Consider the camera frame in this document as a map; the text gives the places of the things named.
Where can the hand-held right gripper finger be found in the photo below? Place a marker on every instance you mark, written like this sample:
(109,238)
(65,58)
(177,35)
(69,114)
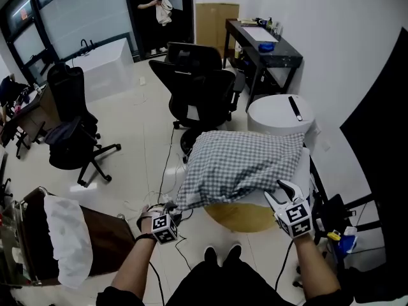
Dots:
(275,206)
(294,190)

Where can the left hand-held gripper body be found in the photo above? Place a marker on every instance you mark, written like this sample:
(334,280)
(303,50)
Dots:
(164,229)

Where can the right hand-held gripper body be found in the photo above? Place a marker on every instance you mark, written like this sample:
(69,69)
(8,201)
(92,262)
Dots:
(296,220)

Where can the white pillow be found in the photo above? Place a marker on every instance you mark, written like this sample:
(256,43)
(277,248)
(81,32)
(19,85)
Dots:
(305,171)

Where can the grey checkered pillowcase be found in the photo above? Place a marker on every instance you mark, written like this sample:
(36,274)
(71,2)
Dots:
(236,167)

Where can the person's left forearm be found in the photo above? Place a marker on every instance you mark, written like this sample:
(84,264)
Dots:
(134,269)

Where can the person's right forearm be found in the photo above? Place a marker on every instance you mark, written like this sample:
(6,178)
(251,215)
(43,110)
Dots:
(315,269)

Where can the person's left hand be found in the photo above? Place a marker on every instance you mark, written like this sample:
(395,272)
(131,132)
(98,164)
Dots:
(146,218)

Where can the black wristband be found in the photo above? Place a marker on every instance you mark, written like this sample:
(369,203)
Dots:
(145,237)

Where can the round wooden stool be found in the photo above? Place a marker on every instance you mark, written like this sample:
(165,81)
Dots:
(242,218)

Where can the black metal stand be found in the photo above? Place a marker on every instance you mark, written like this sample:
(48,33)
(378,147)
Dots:
(334,209)

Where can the person's left shoe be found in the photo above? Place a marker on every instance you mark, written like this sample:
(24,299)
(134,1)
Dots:
(210,257)

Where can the person's shoe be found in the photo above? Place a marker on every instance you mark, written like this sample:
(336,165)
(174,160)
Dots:
(235,253)
(210,257)

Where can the blue bag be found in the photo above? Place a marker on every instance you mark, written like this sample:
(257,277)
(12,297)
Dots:
(348,241)

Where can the brown laundry cart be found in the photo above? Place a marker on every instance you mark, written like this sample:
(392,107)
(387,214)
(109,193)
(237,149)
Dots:
(108,234)

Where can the person's right shoe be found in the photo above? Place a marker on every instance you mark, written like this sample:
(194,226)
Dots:
(235,253)

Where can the black round floor stand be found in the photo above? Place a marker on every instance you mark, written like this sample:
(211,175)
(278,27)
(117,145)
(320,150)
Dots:
(189,142)

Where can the person's black clothing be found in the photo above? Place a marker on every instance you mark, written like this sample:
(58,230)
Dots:
(223,285)

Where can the white laundry bag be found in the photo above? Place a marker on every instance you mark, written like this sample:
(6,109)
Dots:
(67,241)

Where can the large black panel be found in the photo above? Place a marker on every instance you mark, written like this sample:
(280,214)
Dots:
(382,139)

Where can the black mesh office chair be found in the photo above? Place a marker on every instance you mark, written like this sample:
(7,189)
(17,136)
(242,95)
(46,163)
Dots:
(201,88)

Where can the black side table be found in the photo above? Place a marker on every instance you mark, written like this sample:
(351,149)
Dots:
(283,59)

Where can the blue cloth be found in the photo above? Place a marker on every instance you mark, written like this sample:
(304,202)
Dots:
(266,47)

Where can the black high-back office chair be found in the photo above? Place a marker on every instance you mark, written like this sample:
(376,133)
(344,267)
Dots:
(68,97)

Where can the white bathtub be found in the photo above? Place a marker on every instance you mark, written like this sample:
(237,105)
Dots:
(105,69)

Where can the white tray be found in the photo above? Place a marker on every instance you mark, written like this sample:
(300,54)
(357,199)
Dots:
(259,34)

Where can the brown office desk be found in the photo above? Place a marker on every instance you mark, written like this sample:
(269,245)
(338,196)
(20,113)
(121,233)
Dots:
(35,113)

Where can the dark pump bottle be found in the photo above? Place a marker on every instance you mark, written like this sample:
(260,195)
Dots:
(270,23)

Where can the dark mug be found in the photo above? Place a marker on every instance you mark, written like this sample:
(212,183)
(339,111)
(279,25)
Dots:
(261,21)

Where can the brown cardboard sheet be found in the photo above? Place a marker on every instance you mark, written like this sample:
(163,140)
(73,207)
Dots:
(216,27)

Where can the black faucet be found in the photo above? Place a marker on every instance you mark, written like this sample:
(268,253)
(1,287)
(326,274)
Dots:
(83,42)

